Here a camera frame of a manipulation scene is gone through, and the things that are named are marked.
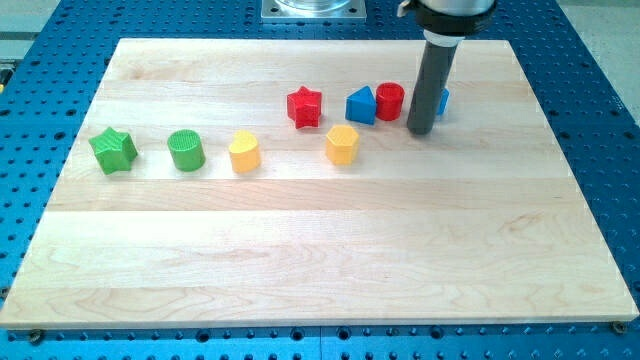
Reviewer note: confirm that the green star block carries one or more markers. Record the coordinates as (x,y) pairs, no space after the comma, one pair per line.
(114,150)

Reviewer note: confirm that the blue perforated base table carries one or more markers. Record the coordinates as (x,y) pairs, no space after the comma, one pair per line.
(50,91)

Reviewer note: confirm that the red star block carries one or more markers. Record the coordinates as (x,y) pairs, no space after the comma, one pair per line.
(304,107)

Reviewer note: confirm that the yellow heart block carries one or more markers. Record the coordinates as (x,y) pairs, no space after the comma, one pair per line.
(244,152)

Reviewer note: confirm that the green cylinder block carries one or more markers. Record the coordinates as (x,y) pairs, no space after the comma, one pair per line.
(186,150)

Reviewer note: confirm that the red cylinder block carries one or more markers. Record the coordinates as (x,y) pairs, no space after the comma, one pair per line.
(389,99)

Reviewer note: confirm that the blue block behind pusher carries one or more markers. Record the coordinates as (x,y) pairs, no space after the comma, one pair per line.
(443,102)

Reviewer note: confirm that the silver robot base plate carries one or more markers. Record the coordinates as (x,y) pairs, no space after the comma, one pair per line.
(291,11)

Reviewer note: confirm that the yellow hexagon block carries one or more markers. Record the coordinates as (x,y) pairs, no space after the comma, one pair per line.
(342,143)

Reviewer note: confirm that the wooden work board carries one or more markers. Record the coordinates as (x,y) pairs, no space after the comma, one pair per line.
(481,221)

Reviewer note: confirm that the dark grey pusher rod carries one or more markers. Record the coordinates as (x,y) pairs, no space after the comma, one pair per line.
(436,62)

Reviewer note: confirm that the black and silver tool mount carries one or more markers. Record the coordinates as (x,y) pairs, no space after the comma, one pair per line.
(450,17)

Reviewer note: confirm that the blue triangle block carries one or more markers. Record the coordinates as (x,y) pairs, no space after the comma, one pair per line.
(361,106)

